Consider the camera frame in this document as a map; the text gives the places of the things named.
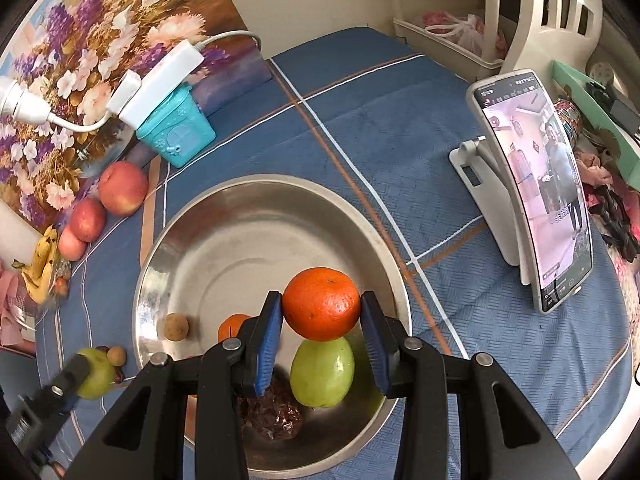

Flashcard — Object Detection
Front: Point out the white plastic chair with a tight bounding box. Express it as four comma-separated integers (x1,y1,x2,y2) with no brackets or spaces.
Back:
500,0,604,77

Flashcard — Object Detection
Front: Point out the large wrinkled dark date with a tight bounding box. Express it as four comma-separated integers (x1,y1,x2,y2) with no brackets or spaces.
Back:
240,367,305,441

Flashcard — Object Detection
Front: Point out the round steel plate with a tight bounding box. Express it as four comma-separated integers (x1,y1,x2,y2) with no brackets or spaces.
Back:
132,175,413,479

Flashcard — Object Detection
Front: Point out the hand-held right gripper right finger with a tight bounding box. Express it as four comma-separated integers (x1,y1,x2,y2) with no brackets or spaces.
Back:
360,290,581,480

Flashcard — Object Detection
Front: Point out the white phone stand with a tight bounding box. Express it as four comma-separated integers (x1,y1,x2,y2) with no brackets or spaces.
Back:
448,135,533,286

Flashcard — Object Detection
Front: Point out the dark cloth pile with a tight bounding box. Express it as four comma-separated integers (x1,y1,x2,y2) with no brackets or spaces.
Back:
575,150,640,262

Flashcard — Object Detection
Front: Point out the white plug adapter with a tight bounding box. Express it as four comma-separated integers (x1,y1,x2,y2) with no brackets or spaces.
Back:
107,70,142,116

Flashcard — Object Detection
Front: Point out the teal toy house box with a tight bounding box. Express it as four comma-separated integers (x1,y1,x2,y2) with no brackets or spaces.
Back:
136,84,217,168

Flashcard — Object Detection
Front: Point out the flower painting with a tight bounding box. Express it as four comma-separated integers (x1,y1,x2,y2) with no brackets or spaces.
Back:
0,0,273,233

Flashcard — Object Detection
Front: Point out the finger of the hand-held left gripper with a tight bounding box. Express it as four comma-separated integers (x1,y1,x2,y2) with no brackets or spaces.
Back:
50,354,92,403

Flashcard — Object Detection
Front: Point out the large red apple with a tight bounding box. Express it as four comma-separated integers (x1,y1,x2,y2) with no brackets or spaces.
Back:
98,161,149,217

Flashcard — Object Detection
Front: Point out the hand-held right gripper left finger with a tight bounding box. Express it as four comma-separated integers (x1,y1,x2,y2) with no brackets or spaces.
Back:
62,290,285,480

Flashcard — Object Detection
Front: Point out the pale pink apple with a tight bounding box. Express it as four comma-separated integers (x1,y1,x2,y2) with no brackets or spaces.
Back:
58,225,87,262

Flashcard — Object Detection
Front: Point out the bunch of yellow bananas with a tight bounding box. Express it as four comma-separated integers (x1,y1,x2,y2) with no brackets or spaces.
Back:
12,225,61,305

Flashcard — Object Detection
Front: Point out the smartphone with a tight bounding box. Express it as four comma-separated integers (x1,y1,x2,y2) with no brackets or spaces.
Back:
466,69,594,315

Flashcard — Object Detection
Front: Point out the green jujube fruit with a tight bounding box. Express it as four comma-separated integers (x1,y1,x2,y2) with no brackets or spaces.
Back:
75,349,118,401
290,336,356,408

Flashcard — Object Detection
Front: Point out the white adapter cable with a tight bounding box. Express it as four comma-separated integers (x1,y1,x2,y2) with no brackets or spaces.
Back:
0,76,112,133

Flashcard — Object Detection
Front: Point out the medium red apple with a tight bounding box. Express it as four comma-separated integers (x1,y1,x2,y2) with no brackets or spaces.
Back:
70,197,107,243

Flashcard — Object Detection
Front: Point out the white power strip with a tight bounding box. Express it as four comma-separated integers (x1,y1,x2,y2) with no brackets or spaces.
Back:
118,40,205,128

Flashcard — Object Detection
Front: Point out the grey power strip cable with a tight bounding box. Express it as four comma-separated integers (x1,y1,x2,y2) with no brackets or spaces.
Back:
197,30,264,57

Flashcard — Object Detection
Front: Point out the green cardboard box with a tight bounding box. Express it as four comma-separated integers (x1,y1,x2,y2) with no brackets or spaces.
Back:
552,60,640,184

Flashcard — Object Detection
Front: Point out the pink plastic bag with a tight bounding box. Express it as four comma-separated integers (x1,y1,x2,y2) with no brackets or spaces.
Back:
424,10,508,59

